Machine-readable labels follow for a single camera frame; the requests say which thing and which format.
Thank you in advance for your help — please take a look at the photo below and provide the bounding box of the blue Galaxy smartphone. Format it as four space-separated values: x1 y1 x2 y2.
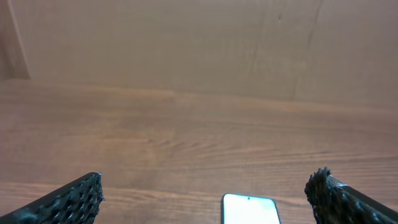
221 194 281 224

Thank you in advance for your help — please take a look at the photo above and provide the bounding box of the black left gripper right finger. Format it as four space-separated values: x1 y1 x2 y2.
304 167 397 224

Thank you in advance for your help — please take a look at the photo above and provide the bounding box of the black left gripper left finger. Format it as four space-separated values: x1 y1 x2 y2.
1 172 104 224

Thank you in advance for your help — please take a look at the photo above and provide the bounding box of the brown cardboard back panel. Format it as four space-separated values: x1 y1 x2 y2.
1 0 397 107

